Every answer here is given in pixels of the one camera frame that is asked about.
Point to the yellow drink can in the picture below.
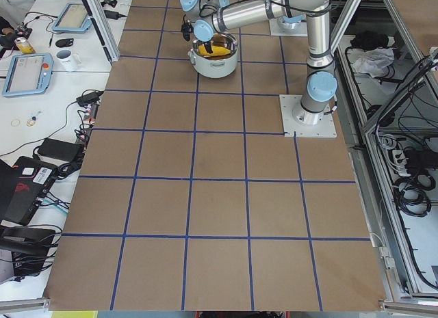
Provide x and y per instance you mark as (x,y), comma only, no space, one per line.
(24,45)

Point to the teach pendant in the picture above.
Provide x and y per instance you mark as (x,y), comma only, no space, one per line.
(28,74)
(73,19)

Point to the white mug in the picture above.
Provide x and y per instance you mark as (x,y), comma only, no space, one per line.
(69,60)

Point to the black laptop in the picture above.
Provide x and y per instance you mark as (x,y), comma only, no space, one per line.
(23,186)

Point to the pale green steel pot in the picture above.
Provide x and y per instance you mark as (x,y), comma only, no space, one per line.
(215,67)

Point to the black power brick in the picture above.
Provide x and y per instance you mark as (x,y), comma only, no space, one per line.
(89,98)

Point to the yellow corn cob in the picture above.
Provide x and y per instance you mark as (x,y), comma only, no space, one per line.
(218,51)

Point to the teach pendant far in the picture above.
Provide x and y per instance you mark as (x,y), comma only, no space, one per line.
(73,19)

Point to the black round object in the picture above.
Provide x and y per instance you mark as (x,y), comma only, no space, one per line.
(64,42)

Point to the black power adapter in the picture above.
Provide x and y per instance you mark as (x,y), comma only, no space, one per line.
(113,15)

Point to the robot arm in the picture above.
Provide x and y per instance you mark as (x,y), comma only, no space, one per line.
(321,83)
(198,18)

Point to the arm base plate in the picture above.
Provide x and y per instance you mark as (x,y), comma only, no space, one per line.
(284,26)
(300,123)

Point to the brown table mat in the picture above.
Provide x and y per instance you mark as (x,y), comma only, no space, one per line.
(191,198)

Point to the black electronics box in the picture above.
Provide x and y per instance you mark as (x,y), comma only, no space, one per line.
(57,149)

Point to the teach pendant near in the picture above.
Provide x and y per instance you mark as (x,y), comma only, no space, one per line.
(28,74)

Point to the aluminium frame post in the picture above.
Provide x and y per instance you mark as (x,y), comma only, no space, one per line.
(102,28)

